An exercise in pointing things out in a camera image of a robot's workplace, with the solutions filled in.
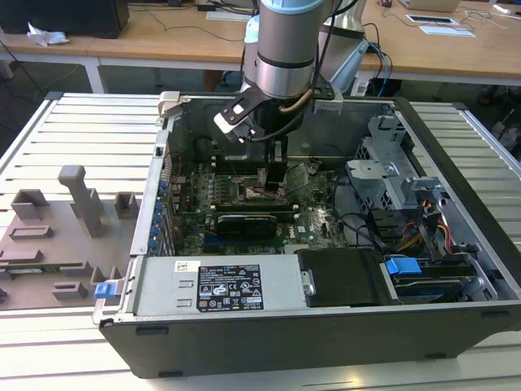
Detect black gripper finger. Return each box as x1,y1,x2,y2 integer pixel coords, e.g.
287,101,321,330
263,138,290,192

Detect metal CPU socket cover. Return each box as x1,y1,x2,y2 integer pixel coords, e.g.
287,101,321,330
284,161,317,192

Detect thin wire locking lever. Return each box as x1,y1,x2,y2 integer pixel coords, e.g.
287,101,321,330
225,156,244,183

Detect CPU socket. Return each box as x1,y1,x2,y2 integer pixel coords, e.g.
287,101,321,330
238,174,288,206

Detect black drive cover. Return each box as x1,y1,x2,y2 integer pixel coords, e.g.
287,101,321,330
296,248,392,310

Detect black graphics card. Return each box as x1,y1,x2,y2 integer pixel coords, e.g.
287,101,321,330
217,213,278,242

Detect green motherboard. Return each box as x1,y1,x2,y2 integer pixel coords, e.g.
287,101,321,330
162,160,351,257

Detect grey metal drive cage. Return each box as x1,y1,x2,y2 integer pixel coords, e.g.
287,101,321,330
344,115,447,213

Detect pale grey case latch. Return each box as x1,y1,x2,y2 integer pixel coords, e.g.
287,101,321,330
156,90,183,120

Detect white paper sheet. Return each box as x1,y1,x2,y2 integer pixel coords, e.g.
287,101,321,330
418,24,477,39
205,10,261,21

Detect wooden desk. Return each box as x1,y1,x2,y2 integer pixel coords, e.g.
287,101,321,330
0,0,379,94
357,0,521,86

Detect hard disk in blue carrier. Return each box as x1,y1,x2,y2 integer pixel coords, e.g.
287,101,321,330
382,255,489,305

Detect silver power supply with label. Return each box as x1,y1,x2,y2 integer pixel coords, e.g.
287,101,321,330
134,255,307,319

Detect black open PC case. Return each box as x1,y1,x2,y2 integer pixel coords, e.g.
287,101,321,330
92,91,521,380

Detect white framed tablet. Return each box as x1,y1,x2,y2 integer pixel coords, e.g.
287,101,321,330
406,13,456,26

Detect beige laptop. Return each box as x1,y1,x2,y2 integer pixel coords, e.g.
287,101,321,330
396,0,463,14

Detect black box on desk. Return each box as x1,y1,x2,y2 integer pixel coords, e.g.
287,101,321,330
0,0,131,41

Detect grey parts rack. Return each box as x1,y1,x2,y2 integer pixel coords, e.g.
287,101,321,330
0,165,143,313

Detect crumpled white paper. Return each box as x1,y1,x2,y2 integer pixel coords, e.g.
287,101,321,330
26,20,71,46

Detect green RAM stick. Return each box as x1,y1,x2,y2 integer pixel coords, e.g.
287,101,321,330
0,262,89,275

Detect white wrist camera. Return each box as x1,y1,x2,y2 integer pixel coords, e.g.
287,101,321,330
213,97,258,143

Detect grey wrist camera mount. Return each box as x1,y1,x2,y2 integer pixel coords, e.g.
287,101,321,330
313,79,344,113

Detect black cable in case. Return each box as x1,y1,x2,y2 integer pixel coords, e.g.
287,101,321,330
331,170,394,253

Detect blue cable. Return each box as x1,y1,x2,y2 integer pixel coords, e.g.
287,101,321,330
372,40,395,99

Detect yellow red power wires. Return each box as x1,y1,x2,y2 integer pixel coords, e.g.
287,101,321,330
401,197,455,256

